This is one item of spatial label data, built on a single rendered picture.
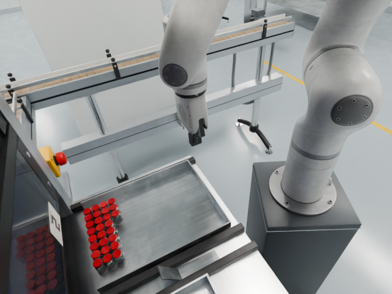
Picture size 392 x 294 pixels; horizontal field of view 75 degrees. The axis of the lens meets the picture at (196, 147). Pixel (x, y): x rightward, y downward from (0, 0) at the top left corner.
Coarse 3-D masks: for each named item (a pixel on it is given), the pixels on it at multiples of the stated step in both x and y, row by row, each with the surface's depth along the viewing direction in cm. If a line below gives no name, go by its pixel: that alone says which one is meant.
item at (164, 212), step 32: (128, 192) 79; (160, 192) 78; (192, 192) 77; (128, 224) 71; (160, 224) 70; (192, 224) 69; (224, 224) 65; (128, 256) 64; (160, 256) 60; (96, 288) 56
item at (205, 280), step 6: (204, 276) 56; (192, 282) 55; (198, 282) 56; (204, 282) 58; (210, 282) 55; (180, 288) 54; (186, 288) 55; (192, 288) 57; (198, 288) 57; (204, 288) 57; (210, 288) 57
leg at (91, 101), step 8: (88, 96) 138; (88, 104) 142; (96, 104) 143; (96, 112) 145; (96, 120) 148; (104, 128) 154; (112, 152) 166; (112, 160) 171; (120, 168) 177; (120, 176) 181
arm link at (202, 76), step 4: (164, 16) 51; (168, 16) 50; (164, 20) 49; (164, 24) 49; (164, 28) 50; (204, 60) 54; (204, 64) 55; (200, 68) 53; (204, 68) 55; (200, 72) 55; (204, 72) 56; (200, 76) 55; (204, 76) 56; (196, 80) 55; (200, 80) 56; (192, 84) 56
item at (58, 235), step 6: (48, 204) 57; (48, 210) 55; (54, 210) 59; (54, 216) 57; (54, 222) 56; (60, 222) 60; (54, 228) 54; (60, 228) 58; (54, 234) 53; (60, 234) 56; (60, 240) 55
